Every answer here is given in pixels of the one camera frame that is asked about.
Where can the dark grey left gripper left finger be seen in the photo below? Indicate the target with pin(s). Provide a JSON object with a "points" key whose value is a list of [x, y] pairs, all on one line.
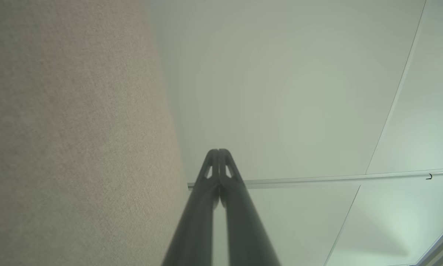
{"points": [[195, 229]]}

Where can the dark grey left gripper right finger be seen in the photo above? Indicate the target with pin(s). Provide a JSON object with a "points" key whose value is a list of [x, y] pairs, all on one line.
{"points": [[247, 229]]}

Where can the thin grey metal rail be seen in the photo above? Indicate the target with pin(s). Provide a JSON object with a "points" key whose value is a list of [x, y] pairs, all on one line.
{"points": [[317, 180]]}

